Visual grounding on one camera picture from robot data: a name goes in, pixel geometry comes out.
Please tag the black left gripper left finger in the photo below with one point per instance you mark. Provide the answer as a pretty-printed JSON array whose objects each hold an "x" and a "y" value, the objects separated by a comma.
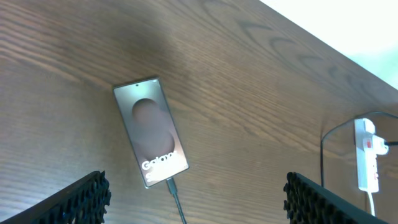
[{"x": 84, "y": 201}]

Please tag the white charger adapter plug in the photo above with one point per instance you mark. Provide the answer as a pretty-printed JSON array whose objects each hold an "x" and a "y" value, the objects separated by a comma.
[{"x": 380, "y": 146}]

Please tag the white power strip red switches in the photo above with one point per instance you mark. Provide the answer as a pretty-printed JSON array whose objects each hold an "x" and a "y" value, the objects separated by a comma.
[{"x": 366, "y": 163}]

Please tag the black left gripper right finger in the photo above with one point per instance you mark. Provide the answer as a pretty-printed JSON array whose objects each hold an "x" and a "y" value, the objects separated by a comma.
[{"x": 308, "y": 202}]

